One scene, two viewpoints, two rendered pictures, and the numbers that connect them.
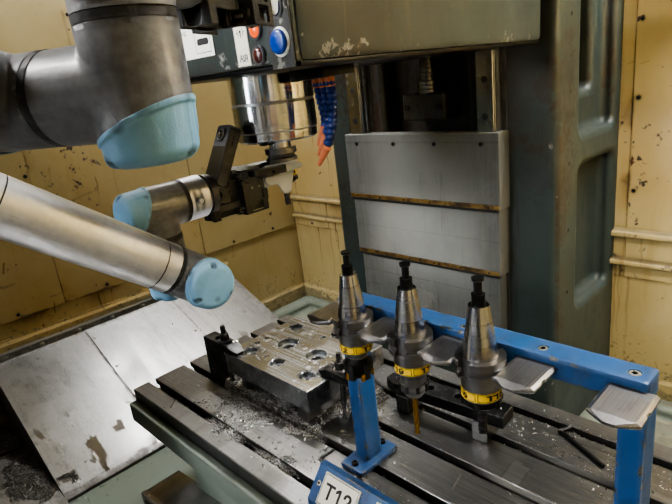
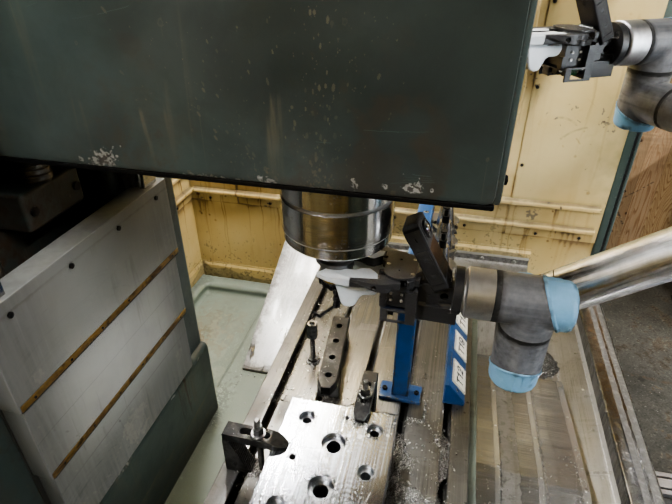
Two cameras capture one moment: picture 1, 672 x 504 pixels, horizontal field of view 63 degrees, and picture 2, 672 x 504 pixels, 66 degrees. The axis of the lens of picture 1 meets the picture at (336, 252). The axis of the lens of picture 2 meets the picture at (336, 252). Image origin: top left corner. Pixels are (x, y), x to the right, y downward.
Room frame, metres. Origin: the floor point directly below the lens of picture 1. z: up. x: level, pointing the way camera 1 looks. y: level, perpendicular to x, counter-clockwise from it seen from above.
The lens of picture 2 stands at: (1.45, 0.63, 1.84)
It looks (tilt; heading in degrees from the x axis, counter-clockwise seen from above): 32 degrees down; 236
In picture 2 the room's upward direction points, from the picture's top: straight up
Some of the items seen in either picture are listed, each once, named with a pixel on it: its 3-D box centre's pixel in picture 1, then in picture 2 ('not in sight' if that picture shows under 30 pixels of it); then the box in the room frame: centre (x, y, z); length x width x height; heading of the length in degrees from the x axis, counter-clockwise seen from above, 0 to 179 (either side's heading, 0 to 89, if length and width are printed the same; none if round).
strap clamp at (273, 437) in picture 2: not in sight; (256, 444); (1.22, -0.02, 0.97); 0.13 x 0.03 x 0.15; 133
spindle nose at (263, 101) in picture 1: (273, 107); (337, 196); (1.09, 0.09, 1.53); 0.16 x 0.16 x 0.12
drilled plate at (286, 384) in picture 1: (303, 358); (327, 472); (1.13, 0.10, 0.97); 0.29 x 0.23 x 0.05; 43
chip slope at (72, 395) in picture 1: (180, 365); not in sight; (1.58, 0.54, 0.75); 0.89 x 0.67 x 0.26; 133
